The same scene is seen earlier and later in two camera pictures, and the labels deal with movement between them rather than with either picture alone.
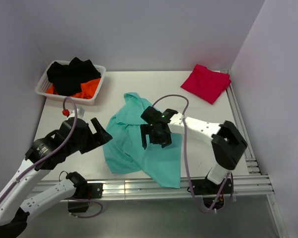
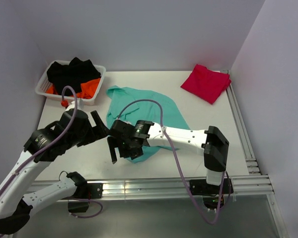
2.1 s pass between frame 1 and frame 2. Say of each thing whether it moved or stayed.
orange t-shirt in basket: stayed
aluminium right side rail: stayed
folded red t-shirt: stayed
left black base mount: stayed
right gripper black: moved
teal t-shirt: moved
